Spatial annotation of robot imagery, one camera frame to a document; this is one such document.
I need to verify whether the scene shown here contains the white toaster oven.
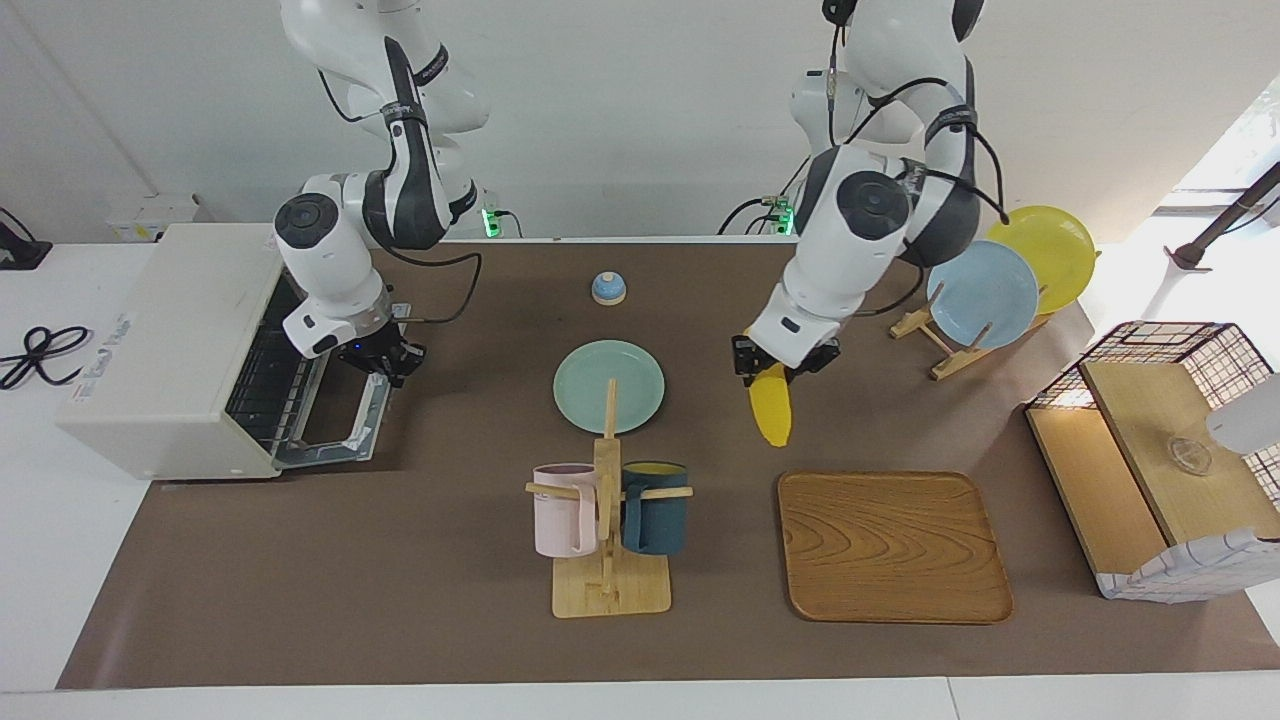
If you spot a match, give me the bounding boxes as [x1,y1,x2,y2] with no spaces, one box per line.
[57,223,401,481]

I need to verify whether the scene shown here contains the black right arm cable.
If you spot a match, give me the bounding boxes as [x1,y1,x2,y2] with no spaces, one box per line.
[375,245,486,326]

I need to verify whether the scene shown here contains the wooden mug tree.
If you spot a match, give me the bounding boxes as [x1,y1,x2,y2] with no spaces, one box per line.
[525,378,694,619]

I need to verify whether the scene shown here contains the brown table mat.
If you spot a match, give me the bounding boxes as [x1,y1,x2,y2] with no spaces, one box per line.
[57,238,1280,691]

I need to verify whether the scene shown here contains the white socket box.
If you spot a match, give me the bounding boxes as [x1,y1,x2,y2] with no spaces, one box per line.
[105,193,201,243]

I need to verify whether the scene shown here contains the black coiled cable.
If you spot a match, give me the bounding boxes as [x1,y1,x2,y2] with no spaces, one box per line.
[0,325,93,391]

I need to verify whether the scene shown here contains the wooden serving tray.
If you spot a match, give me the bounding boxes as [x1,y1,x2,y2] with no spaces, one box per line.
[777,470,1014,625]

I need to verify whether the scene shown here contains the wooden shelf with wire basket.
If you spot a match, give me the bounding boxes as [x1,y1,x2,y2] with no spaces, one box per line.
[1025,320,1280,603]

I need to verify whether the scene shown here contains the small clear glass dish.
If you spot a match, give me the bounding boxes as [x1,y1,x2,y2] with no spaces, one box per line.
[1165,437,1213,476]

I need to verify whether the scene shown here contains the white checkered cloth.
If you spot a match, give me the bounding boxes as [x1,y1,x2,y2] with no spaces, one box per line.
[1095,527,1280,603]

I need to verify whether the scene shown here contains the dark blue mug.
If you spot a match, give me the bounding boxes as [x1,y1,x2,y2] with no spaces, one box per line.
[620,461,690,557]

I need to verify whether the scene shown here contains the wooden plate rack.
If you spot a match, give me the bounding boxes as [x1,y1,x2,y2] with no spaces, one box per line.
[889,283,1051,381]

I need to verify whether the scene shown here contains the white rounded object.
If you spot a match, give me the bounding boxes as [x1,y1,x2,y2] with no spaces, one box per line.
[1205,375,1280,456]

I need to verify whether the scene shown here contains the yellow corn cob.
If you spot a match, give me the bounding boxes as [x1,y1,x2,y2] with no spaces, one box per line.
[750,362,793,449]

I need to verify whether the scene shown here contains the light blue plate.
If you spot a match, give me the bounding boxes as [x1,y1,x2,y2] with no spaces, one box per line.
[926,240,1041,351]

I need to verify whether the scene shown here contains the black desk mount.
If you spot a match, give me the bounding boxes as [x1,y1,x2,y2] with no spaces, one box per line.
[0,207,53,271]

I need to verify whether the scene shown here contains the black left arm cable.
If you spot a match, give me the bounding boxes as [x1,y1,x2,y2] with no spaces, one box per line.
[825,0,1011,226]

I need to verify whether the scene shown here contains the pale green plate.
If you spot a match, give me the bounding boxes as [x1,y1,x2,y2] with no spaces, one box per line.
[553,340,666,435]

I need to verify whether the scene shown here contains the yellow plate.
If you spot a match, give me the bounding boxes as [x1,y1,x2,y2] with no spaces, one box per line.
[987,205,1098,316]

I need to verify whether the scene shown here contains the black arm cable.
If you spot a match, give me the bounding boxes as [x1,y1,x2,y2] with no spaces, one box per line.
[375,245,486,326]
[825,0,1011,226]

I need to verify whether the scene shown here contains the pink mug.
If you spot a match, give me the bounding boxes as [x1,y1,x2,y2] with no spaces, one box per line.
[532,463,601,559]

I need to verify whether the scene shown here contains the black stand pole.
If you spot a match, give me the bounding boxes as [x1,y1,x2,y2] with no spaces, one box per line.
[1165,160,1280,273]

